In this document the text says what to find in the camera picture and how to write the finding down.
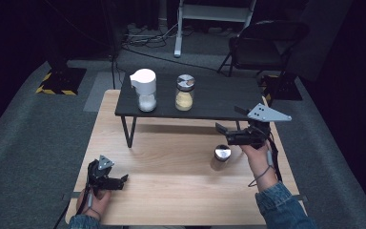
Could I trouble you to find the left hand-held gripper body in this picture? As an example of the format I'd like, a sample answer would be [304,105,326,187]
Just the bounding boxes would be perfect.
[87,155,124,196]

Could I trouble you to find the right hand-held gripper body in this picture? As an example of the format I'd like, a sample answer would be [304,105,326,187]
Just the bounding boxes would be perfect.
[225,102,293,150]

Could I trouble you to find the dark glass jar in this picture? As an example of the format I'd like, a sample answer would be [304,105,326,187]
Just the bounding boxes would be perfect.
[210,144,233,172]

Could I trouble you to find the black shelf with metal legs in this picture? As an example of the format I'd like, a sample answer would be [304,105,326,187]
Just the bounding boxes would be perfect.
[114,72,271,149]

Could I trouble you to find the glass jar of yellow powder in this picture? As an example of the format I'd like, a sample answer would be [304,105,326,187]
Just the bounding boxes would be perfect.
[174,73,196,113]

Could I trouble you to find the white-lidded glass salt jar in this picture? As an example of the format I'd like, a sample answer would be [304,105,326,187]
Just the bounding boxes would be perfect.
[129,68,157,113]

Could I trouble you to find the person's left hand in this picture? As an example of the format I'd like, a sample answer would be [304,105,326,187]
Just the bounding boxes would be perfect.
[76,189,112,220]

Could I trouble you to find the person's right hand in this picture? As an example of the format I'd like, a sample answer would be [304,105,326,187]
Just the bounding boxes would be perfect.
[239,141,279,192]

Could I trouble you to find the black stand base, yellow stripes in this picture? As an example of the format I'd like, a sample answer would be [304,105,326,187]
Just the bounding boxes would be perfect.
[258,73,303,108]
[35,53,88,96]

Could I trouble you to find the black folding chair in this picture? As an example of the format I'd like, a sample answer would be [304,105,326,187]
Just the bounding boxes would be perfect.
[216,19,311,79]

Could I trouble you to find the grey leaning panel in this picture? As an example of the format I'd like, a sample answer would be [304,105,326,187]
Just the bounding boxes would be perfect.
[286,0,355,83]

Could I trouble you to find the grey wrist strap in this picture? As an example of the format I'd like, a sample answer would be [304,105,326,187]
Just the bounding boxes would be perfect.
[247,149,274,188]
[85,192,103,222]

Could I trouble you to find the left hand-held gripper cable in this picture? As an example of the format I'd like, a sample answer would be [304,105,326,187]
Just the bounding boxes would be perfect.
[74,185,92,220]

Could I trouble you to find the hand-held gripper cable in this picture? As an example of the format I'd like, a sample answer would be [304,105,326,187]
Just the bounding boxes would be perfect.
[74,185,92,220]
[266,132,283,183]

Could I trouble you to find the right hand-held gripper cable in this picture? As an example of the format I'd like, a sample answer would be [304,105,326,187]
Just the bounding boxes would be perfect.
[266,132,283,183]

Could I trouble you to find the long black floor cable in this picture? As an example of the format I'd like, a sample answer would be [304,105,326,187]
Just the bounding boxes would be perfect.
[121,46,219,73]

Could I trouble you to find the white metal stand frame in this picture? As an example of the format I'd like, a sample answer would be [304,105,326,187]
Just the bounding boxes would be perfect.
[173,0,257,58]

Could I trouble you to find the bundle of floor cables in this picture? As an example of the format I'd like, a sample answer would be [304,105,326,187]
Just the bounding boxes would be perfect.
[120,21,180,50]

